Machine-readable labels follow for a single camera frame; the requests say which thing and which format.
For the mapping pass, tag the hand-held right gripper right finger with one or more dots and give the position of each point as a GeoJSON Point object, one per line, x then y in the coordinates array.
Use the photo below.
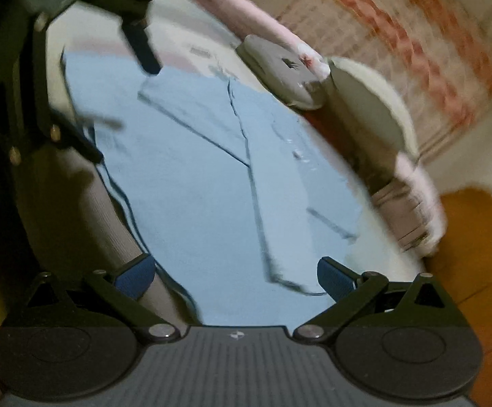
{"type": "Point", "coordinates": [332, 280]}

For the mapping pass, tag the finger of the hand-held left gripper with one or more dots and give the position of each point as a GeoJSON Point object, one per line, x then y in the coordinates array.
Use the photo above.
{"type": "Point", "coordinates": [144, 51]}
{"type": "Point", "coordinates": [87, 151]}

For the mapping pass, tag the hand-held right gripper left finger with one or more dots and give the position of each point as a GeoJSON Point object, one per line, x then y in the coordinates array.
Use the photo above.
{"type": "Point", "coordinates": [137, 279]}

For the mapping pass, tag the light blue printed sweatshirt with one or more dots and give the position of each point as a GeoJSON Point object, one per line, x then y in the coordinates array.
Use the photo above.
{"type": "Point", "coordinates": [195, 199]}

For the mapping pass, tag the wooden headboard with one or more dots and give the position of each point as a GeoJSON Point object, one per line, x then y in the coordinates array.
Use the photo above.
{"type": "Point", "coordinates": [479, 284]}

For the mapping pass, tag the red flat object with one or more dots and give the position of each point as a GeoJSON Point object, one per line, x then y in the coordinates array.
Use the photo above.
{"type": "Point", "coordinates": [315, 121]}

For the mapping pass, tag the cream pillow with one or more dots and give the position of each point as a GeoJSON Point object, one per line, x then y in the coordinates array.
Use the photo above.
{"type": "Point", "coordinates": [364, 106]}

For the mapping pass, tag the patterned curtain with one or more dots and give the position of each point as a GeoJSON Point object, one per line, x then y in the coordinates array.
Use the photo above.
{"type": "Point", "coordinates": [398, 42]}

